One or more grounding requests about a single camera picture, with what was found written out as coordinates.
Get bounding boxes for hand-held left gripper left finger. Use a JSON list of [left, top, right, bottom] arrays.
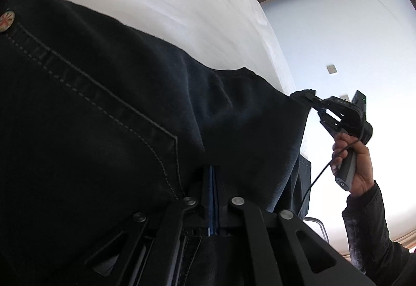
[[84, 165, 214, 286]]

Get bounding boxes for person's right forearm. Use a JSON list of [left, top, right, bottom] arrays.
[[341, 180, 416, 286]]

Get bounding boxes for person's right hand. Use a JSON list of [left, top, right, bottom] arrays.
[[331, 131, 375, 197]]

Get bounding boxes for metal rail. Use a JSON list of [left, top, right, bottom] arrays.
[[305, 216, 329, 245]]

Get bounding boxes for black pants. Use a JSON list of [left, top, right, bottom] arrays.
[[0, 0, 317, 286]]

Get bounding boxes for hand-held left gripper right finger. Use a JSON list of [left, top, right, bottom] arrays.
[[214, 165, 378, 286]]

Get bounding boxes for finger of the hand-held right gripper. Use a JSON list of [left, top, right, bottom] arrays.
[[318, 110, 349, 138], [297, 90, 354, 112]]

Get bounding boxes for black cable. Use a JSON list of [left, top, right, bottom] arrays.
[[302, 137, 363, 220]]

